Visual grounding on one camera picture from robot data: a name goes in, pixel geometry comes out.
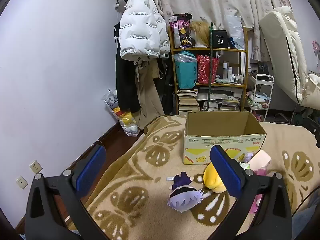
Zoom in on black hanging garment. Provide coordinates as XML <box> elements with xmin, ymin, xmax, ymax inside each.
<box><xmin>115</xmin><ymin>22</ymin><xmax>142</xmax><ymax>113</ymax></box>

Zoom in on pink plush toy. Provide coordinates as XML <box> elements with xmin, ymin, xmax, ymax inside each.
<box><xmin>250</xmin><ymin>167</ymin><xmax>269</xmax><ymax>214</ymax></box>

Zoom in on purple white-haired plush doll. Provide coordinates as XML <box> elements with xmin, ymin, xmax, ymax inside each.
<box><xmin>166</xmin><ymin>171</ymin><xmax>212</xmax><ymax>211</ymax></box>

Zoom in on beige hanging trousers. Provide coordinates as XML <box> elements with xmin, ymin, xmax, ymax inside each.
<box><xmin>135</xmin><ymin>59</ymin><xmax>165</xmax><ymax>129</ymax></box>

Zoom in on green pole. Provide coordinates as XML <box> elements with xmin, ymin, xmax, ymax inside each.
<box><xmin>205</xmin><ymin>22</ymin><xmax>215</xmax><ymax>112</ymax></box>

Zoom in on yellow plush toy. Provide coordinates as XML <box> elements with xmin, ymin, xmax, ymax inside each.
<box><xmin>202</xmin><ymin>162</ymin><xmax>227</xmax><ymax>193</ymax></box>

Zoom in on purple printed package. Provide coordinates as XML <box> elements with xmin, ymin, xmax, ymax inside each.
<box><xmin>169</xmin><ymin>14</ymin><xmax>193</xmax><ymax>49</ymax></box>

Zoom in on wall socket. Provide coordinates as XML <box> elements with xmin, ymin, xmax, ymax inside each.
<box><xmin>15</xmin><ymin>176</ymin><xmax>28</xmax><ymax>190</ymax></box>
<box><xmin>29</xmin><ymin>160</ymin><xmax>43</xmax><ymax>173</ymax></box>

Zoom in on clear bag of plush toys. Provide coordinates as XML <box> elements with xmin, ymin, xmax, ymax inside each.
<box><xmin>104</xmin><ymin>89</ymin><xmax>140</xmax><ymax>137</ymax></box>

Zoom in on teal paper bag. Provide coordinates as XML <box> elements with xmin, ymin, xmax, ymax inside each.
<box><xmin>174</xmin><ymin>51</ymin><xmax>198</xmax><ymax>89</ymax></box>

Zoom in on black tote bag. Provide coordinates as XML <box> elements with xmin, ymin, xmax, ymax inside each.
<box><xmin>160</xmin><ymin>60</ymin><xmax>176</xmax><ymax>115</ymax></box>

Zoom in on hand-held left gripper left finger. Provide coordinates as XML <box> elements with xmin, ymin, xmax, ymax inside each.
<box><xmin>24</xmin><ymin>144</ymin><xmax>107</xmax><ymax>240</ymax></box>

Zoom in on red patterned gift bag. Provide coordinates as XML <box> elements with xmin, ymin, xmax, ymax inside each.
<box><xmin>197</xmin><ymin>54</ymin><xmax>220</xmax><ymax>84</ymax></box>

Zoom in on white plastic bag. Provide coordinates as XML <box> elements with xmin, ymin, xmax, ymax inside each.
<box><xmin>224</xmin><ymin>15</ymin><xmax>246</xmax><ymax>50</ymax></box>

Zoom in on black box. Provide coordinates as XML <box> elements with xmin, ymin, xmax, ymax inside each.
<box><xmin>212</xmin><ymin>29</ymin><xmax>228</xmax><ymax>48</ymax></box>

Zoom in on beige patterned blanket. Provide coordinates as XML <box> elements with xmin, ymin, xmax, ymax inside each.
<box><xmin>67</xmin><ymin>115</ymin><xmax>320</xmax><ymax>240</ymax></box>

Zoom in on pink swirl roll cushion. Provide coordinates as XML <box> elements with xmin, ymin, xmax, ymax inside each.
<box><xmin>249</xmin><ymin>149</ymin><xmax>272</xmax><ymax>170</ymax></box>

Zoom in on white trolley cart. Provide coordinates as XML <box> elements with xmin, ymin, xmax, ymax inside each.
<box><xmin>246</xmin><ymin>74</ymin><xmax>275</xmax><ymax>122</ymax></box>

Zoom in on cardboard box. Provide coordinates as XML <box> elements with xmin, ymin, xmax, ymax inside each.
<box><xmin>183</xmin><ymin>110</ymin><xmax>267</xmax><ymax>165</ymax></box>

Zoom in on floral curtain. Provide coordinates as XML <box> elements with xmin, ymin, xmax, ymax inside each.
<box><xmin>152</xmin><ymin>0</ymin><xmax>293</xmax><ymax>62</ymax></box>

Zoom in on person's blue jeans leg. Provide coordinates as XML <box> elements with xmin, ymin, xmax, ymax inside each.
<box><xmin>291</xmin><ymin>195</ymin><xmax>320</xmax><ymax>240</ymax></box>

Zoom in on group of toiletry bottles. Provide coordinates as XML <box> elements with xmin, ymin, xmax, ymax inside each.
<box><xmin>223</xmin><ymin>62</ymin><xmax>244</xmax><ymax>84</ymax></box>

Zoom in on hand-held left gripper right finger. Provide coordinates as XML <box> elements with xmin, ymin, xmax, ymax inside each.
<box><xmin>209</xmin><ymin>144</ymin><xmax>293</xmax><ymax>240</ymax></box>

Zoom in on cream upright mattress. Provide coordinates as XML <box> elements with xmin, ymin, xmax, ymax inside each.
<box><xmin>259</xmin><ymin>6</ymin><xmax>320</xmax><ymax>110</ymax></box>

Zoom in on stack of books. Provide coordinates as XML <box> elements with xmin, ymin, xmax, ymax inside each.
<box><xmin>177</xmin><ymin>88</ymin><xmax>199</xmax><ymax>115</ymax></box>

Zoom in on wooden shelf rack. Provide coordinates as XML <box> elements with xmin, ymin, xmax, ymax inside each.
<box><xmin>167</xmin><ymin>26</ymin><xmax>249</xmax><ymax>112</ymax></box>

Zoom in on blonde wig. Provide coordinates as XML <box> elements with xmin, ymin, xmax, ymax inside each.
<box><xmin>190</xmin><ymin>21</ymin><xmax>211</xmax><ymax>48</ymax></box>

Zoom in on white printed puffer jacket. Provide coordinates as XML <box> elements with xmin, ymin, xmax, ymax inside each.
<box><xmin>119</xmin><ymin>0</ymin><xmax>171</xmax><ymax>61</ymax></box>

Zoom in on small pink fan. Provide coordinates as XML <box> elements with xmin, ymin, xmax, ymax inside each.
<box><xmin>311</xmin><ymin>40</ymin><xmax>320</xmax><ymax>65</ymax></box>

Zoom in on pile of magazines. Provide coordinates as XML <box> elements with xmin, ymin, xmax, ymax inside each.
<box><xmin>197</xmin><ymin>91</ymin><xmax>240</xmax><ymax>112</ymax></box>

